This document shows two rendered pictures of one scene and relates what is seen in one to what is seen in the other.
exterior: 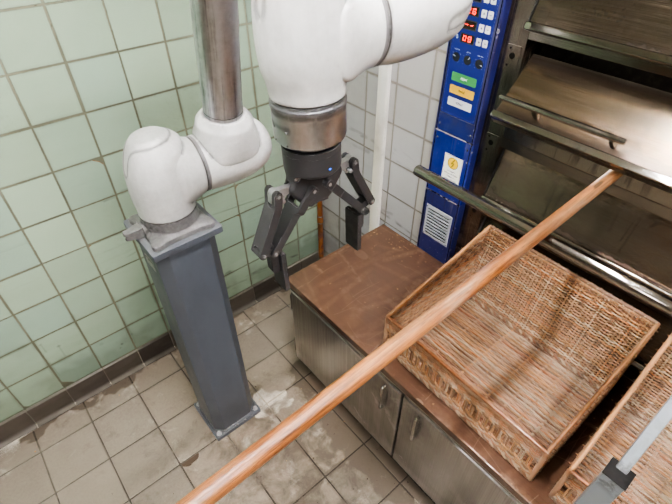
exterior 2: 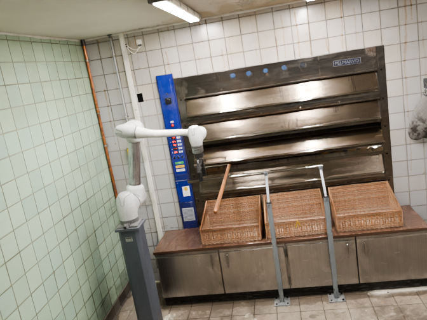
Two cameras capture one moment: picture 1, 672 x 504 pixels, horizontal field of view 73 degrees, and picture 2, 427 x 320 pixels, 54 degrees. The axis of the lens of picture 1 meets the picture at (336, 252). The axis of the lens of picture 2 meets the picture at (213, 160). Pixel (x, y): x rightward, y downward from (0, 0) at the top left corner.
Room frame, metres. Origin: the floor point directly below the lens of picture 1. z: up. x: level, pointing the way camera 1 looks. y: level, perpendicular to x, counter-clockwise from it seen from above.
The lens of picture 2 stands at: (-2.00, 2.04, 2.14)
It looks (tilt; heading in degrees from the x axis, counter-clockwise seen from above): 12 degrees down; 320
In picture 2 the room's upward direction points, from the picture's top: 9 degrees counter-clockwise
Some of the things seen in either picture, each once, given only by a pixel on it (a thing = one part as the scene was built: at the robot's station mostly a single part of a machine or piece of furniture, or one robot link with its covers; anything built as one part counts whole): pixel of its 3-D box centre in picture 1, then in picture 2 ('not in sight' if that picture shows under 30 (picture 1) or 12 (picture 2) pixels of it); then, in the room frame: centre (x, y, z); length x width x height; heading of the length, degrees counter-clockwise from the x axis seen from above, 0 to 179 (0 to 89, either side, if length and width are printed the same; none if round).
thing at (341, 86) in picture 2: not in sight; (278, 94); (0.58, -1.09, 1.80); 1.79 x 0.11 x 0.19; 40
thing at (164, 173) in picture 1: (161, 170); (126, 204); (1.03, 0.45, 1.17); 0.18 x 0.16 x 0.22; 127
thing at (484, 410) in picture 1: (507, 335); (232, 219); (0.85, -0.51, 0.72); 0.56 x 0.49 x 0.28; 39
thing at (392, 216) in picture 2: not in sight; (363, 205); (-0.07, -1.29, 0.72); 0.56 x 0.49 x 0.28; 40
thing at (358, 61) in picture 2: not in sight; (276, 73); (0.60, -1.11, 1.99); 1.80 x 0.08 x 0.21; 40
